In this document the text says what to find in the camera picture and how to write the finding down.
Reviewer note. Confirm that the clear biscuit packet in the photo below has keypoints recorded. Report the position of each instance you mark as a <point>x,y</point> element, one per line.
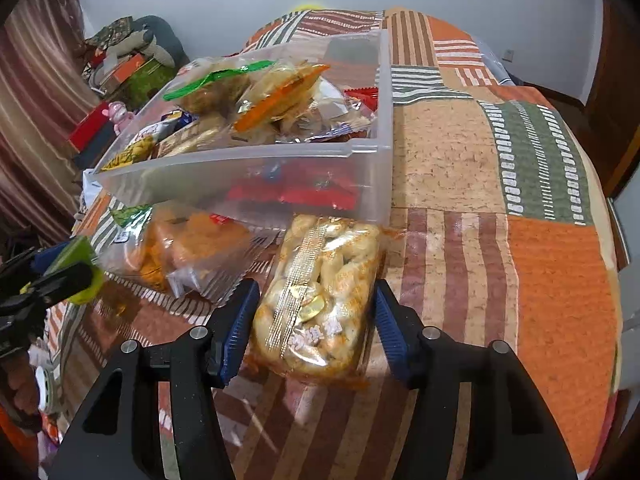
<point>332,112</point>

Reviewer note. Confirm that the striped brown curtain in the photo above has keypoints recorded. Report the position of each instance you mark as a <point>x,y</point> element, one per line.
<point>35,110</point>

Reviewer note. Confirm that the orange box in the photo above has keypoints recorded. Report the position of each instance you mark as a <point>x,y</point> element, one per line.
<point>140,72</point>

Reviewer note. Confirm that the brown printed cracker packet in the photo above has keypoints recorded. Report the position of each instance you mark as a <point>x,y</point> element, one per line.
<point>200,140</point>

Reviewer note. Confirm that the green-label fried snack packet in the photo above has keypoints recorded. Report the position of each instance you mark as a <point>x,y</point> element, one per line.
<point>190,250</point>

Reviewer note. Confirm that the orange-edged clear snack packet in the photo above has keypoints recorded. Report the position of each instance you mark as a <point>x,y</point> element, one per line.
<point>280,102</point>

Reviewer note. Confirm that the pink plush toy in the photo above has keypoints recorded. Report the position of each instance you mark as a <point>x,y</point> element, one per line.
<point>119,116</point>

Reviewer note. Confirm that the orange patchwork blanket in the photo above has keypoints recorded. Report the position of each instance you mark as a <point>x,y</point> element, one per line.
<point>475,185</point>

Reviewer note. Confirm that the dark grey box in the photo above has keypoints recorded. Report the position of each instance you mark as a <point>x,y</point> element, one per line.
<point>97,152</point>

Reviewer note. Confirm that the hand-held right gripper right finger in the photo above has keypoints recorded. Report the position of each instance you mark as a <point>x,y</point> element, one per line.
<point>395,335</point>

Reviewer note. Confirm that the brown wooden door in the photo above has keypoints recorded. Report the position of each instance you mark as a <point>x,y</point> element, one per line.
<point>615,100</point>

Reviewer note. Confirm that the clear plastic storage bin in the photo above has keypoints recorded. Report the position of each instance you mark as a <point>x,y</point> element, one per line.
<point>250,175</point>

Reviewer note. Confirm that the clear twisted pastry packet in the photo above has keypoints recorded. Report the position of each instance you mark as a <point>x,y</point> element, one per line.
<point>320,300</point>

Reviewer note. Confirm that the yellow snack packet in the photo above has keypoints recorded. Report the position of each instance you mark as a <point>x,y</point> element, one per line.
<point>132,154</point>

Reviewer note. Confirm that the red box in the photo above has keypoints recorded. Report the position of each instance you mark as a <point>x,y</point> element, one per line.
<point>92,127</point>

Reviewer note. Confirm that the person's left hand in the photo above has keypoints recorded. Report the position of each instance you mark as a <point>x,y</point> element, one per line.
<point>20,390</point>

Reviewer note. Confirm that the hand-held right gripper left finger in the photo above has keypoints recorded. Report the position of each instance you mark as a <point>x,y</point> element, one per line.
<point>237,330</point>

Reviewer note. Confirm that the white cloth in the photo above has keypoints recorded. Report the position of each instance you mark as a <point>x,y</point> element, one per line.
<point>90,195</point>

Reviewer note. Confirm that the small red snack packet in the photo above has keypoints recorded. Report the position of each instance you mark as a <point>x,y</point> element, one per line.
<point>361,94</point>

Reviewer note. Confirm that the grey plush toy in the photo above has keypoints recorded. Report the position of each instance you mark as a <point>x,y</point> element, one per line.
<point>155,40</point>

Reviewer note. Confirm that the green-edged clear snack packet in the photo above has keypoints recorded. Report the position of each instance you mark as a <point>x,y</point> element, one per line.
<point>220,85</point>

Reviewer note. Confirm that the camouflage cloth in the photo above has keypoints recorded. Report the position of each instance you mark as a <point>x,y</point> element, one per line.
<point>112,30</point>

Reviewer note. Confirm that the blue white snack packet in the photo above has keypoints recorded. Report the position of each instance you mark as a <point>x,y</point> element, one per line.
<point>167,122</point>

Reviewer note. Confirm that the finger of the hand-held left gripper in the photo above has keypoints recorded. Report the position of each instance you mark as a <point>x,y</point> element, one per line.
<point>60,282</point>
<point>47,259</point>

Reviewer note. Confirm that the wall socket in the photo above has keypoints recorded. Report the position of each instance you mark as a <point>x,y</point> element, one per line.
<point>510,54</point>

